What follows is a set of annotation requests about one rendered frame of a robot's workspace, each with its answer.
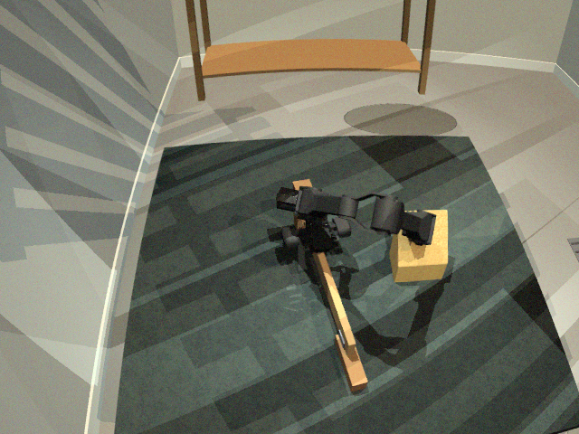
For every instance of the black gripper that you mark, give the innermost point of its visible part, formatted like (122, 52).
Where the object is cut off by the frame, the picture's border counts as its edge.
(291, 236)

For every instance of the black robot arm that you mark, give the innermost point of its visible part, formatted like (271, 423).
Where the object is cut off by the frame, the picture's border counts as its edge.
(310, 203)

